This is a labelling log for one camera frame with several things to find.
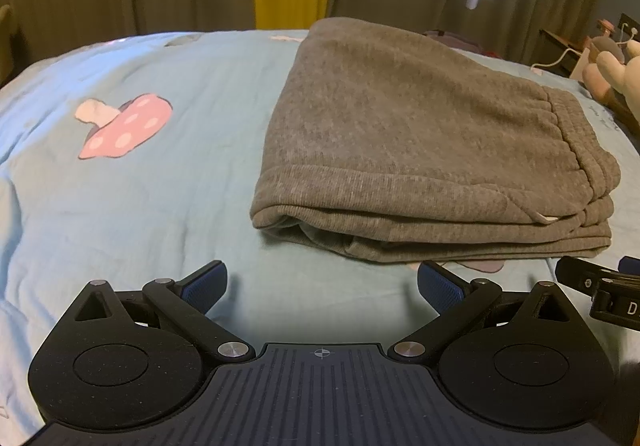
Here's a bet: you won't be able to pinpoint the dark wooden nightstand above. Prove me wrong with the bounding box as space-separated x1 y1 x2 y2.
539 12 640 79

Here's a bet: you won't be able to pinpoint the white cable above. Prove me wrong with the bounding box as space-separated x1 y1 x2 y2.
530 26 640 75

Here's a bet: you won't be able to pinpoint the cream plush toy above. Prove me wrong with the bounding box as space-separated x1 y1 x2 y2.
582 40 640 127

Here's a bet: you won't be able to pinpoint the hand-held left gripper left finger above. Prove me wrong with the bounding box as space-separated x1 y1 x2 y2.
74 260 255 368

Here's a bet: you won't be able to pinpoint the light blue mushroom print bedsheet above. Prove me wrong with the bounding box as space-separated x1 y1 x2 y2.
0 28 640 432

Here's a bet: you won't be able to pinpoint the grey pants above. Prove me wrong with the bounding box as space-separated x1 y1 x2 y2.
250 17 622 264

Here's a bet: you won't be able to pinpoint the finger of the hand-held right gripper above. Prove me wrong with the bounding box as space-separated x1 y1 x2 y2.
555 255 640 296

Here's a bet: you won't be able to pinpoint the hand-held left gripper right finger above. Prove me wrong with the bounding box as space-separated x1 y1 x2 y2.
391 260 572 368

